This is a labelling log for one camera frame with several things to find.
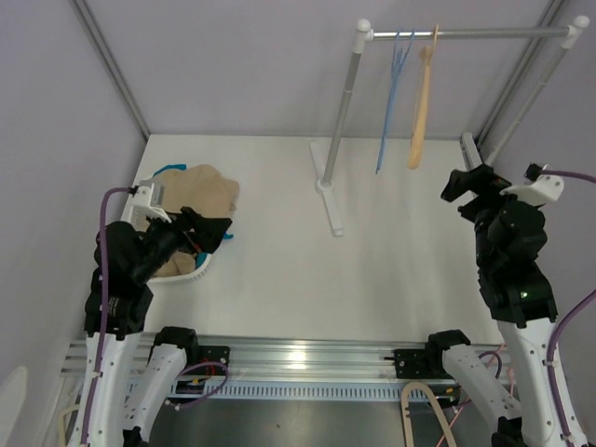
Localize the beige hanger on floor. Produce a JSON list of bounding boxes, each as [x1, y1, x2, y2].
[[400, 380, 462, 447]]

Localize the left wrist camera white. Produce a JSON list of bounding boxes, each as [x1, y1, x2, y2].
[[124, 180, 171, 227]]

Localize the white plastic basket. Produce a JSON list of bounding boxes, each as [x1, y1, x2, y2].
[[122, 178, 211, 286]]

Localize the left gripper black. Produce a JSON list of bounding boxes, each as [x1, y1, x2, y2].
[[132, 203, 231, 281]]

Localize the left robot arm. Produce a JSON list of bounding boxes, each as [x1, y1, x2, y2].
[[70, 207, 232, 446]]

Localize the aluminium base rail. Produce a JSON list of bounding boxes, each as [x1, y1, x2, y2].
[[60, 331, 513, 402]]

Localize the clothes rack metal white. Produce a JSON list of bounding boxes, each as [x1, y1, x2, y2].
[[310, 14, 590, 237]]

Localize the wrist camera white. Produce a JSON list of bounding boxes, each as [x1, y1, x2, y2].
[[124, 180, 171, 227], [500, 163, 564, 207]]

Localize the light blue wire hanger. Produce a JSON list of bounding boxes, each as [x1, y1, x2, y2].
[[375, 34, 403, 174]]

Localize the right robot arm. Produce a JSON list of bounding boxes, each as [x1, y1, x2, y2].
[[424, 164, 589, 446]]

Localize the right black mount plate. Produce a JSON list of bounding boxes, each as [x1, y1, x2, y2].
[[385, 348, 451, 380]]

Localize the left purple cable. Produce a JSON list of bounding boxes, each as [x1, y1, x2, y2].
[[78, 185, 141, 446]]

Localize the beige wooden hanger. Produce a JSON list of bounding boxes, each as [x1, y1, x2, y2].
[[408, 24, 440, 169]]

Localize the blue t shirt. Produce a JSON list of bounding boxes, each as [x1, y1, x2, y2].
[[153, 163, 187, 178]]

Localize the pink cable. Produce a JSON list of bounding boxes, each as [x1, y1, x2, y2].
[[435, 343, 518, 447]]

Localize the beige t shirt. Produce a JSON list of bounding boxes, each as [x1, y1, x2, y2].
[[155, 164, 240, 277]]

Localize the left black mount plate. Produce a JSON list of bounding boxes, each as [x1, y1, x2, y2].
[[195, 345, 231, 377]]

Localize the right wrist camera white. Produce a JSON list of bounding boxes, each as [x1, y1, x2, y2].
[[500, 163, 564, 207]]

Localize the black mount plate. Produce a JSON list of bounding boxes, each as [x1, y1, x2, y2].
[[385, 348, 451, 380], [195, 345, 231, 377]]

